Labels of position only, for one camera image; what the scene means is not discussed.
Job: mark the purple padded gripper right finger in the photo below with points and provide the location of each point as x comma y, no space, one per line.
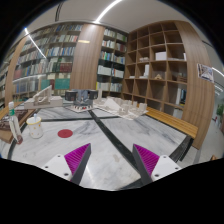
151,166

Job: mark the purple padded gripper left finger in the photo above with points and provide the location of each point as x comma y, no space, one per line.
70,166

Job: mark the clear plastic water bottle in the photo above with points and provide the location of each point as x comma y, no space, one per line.
14,124

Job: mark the red round coaster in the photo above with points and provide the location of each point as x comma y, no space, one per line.
65,133

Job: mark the wooden bench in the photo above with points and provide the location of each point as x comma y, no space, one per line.
180,125

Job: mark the white architectural site model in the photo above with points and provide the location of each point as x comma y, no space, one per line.
123,108

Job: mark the white mug with yellow rim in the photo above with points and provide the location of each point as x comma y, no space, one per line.
35,128

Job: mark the dark building architectural model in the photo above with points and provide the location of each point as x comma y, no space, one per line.
82,99

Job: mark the beige architectural model left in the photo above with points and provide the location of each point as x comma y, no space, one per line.
43,99

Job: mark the brown wooden model board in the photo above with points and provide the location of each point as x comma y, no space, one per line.
22,115

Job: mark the middle book-filled bookshelf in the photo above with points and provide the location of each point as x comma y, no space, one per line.
111,63

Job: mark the book-filled bookshelf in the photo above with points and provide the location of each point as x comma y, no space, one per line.
43,58
111,63

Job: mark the wooden cubby shelf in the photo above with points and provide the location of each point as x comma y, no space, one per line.
162,85

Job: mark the white box in shelf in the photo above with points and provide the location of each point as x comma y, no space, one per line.
160,56

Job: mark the left book-filled bookshelf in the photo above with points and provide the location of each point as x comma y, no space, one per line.
43,58

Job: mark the wall poster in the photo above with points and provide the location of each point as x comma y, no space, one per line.
205,72

